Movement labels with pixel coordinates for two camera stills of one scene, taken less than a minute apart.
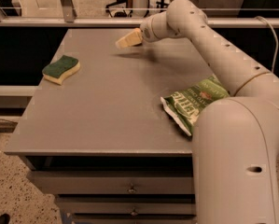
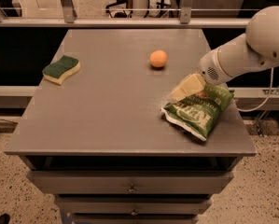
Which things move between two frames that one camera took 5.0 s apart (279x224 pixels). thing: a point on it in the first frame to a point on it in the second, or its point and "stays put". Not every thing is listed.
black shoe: (4, 218) stays put
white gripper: (148, 32) to (209, 66)
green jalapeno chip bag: (187, 105) stays put
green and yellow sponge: (58, 70) stays put
